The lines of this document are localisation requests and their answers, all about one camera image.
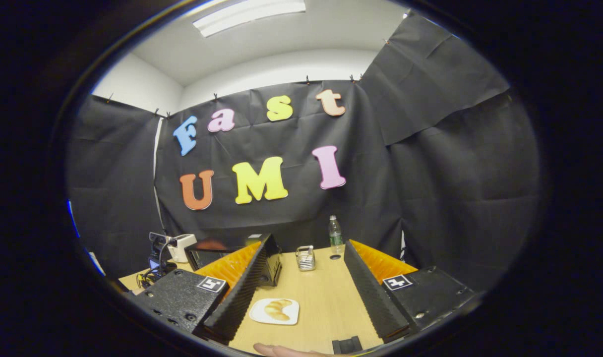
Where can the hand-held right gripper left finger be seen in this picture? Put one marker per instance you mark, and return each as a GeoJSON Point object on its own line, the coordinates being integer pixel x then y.
{"type": "Point", "coordinates": [242, 290]}

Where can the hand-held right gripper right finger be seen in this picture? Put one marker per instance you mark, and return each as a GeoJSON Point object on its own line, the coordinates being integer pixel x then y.
{"type": "Point", "coordinates": [368, 290]}

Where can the golden croissant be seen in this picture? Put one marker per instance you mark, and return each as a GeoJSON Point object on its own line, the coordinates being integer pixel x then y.
{"type": "Point", "coordinates": [277, 310]}

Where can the black electric oven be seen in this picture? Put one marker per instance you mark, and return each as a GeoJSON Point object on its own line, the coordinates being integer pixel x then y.
{"type": "Point", "coordinates": [207, 246]}

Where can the white toaster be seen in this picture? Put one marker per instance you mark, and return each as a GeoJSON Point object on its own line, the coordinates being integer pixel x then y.
{"type": "Point", "coordinates": [185, 246]}

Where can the white rectangular plate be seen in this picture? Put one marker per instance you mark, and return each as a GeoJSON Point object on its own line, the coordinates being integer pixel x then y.
{"type": "Point", "coordinates": [257, 313]}

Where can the clear plastic water bottle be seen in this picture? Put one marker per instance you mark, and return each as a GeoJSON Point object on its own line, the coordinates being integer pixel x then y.
{"type": "Point", "coordinates": [335, 235]}

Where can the metal mesh holder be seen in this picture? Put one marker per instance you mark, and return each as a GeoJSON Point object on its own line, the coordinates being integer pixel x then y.
{"type": "Point", "coordinates": [305, 259]}

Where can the black backdrop cloth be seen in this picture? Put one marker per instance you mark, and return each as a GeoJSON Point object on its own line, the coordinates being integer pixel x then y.
{"type": "Point", "coordinates": [430, 188]}

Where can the long ceiling light panel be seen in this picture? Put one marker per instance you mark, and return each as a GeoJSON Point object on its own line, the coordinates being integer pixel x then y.
{"type": "Point", "coordinates": [247, 15]}

